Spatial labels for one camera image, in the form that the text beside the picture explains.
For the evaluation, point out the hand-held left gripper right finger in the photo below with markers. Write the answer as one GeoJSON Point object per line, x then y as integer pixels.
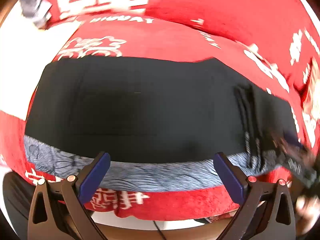
{"type": "Point", "coordinates": [228, 177]}

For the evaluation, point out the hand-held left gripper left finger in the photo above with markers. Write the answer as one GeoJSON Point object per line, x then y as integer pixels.
{"type": "Point", "coordinates": [96, 175]}

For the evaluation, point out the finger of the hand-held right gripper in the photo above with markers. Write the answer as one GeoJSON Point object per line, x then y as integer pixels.
{"type": "Point", "coordinates": [292, 138]}

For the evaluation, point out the black pants with grey lining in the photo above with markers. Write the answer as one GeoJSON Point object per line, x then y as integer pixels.
{"type": "Point", "coordinates": [140, 110]}

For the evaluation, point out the person's right hand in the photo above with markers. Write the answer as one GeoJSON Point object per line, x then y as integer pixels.
{"type": "Point", "coordinates": [306, 206]}

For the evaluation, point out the red patterned cushion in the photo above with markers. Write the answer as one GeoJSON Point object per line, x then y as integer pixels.
{"type": "Point", "coordinates": [313, 90]}

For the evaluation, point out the dark round object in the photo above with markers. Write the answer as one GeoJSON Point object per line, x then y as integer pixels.
{"type": "Point", "coordinates": [15, 197]}

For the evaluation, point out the white sheet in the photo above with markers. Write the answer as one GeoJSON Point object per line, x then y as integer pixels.
{"type": "Point", "coordinates": [32, 55]}

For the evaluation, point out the red printed blanket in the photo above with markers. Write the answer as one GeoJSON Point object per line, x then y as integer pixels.
{"type": "Point", "coordinates": [200, 10]}

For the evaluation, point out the grey crumpled cloth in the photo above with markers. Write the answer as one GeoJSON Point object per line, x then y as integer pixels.
{"type": "Point", "coordinates": [35, 1]}

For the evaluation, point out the white bed frame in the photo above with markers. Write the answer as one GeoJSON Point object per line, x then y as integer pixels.
{"type": "Point", "coordinates": [145, 222]}

